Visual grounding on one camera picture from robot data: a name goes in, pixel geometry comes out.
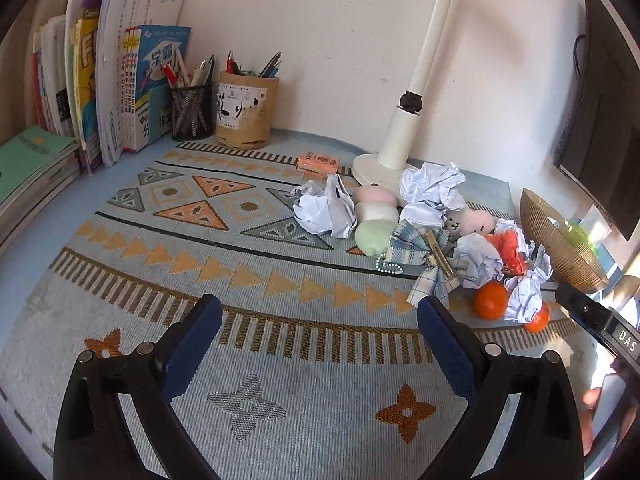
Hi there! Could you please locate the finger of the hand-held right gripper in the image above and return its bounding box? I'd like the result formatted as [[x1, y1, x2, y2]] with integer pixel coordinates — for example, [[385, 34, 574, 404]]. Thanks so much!
[[555, 283, 609, 335]]

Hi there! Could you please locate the pink cat plush toy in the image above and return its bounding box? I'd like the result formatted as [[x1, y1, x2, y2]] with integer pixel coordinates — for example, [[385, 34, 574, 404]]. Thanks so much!
[[443, 208, 497, 239]]

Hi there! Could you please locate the golden ribbed bowl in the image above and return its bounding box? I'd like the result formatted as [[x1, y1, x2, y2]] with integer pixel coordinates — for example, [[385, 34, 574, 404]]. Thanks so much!
[[519, 188, 610, 295]]

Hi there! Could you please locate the black wall television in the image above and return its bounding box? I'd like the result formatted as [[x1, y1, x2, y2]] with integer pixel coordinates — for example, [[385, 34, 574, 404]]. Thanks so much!
[[552, 0, 640, 242]]

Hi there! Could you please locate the patterned woven table mat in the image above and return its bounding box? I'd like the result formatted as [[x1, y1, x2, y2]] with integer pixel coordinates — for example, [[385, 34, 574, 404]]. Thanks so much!
[[0, 132, 601, 480]]

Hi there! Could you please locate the black television cable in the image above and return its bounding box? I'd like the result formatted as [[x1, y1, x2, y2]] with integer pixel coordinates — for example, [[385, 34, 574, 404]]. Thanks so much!
[[573, 33, 589, 81]]

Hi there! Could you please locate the plaid bow hair clip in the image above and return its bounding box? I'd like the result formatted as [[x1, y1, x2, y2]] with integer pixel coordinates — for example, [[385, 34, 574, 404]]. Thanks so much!
[[374, 220, 464, 307]]

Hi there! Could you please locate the blue boxed book set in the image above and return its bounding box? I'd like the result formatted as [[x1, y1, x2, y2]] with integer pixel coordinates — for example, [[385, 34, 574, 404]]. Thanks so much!
[[120, 24, 192, 154]]

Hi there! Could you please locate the person's right hand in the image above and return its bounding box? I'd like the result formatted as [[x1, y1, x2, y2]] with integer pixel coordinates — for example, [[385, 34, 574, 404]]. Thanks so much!
[[581, 383, 605, 458]]

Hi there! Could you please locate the stack of green notebooks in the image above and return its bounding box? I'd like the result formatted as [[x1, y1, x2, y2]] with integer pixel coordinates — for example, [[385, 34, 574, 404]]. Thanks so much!
[[0, 126, 82, 257]]

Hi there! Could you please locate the green tissue pack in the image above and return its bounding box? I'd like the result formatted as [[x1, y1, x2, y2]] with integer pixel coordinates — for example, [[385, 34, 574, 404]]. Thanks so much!
[[562, 204, 614, 249]]

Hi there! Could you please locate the bundle of assorted pens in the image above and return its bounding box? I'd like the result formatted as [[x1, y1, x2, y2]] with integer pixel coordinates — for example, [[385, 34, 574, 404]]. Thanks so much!
[[224, 49, 284, 80], [160, 53, 217, 90]]

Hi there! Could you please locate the white desk lamp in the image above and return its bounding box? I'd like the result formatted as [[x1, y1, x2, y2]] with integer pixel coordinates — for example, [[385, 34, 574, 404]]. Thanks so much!
[[351, 0, 551, 192]]

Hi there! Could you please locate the orange tangerine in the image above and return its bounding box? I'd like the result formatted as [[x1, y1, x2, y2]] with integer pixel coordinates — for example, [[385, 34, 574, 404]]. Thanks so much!
[[473, 281, 510, 321], [523, 303, 551, 334]]

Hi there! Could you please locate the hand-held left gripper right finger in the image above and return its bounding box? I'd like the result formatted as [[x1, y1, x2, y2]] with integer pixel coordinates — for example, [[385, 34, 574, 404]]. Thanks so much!
[[416, 295, 586, 480]]

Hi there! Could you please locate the row of standing books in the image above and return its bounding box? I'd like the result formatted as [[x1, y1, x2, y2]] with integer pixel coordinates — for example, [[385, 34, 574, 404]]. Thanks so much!
[[31, 0, 184, 169]]

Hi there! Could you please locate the small orange box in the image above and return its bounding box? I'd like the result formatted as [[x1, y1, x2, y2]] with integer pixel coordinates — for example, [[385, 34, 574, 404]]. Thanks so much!
[[296, 150, 341, 176]]

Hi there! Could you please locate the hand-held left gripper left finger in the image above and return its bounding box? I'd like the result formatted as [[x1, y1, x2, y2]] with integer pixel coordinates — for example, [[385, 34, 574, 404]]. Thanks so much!
[[52, 294, 223, 480]]

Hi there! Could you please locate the orange plastic wrapper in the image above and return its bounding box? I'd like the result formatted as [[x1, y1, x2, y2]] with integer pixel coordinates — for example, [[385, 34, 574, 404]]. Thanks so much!
[[485, 228, 529, 277]]

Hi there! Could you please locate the black mesh pen holder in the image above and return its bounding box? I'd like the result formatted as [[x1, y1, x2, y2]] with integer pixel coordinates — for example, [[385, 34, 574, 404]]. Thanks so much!
[[170, 83, 216, 142]]

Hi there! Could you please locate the tan bamboo pen holder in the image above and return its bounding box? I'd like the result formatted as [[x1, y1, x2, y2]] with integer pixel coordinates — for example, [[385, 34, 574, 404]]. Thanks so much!
[[214, 70, 280, 151]]

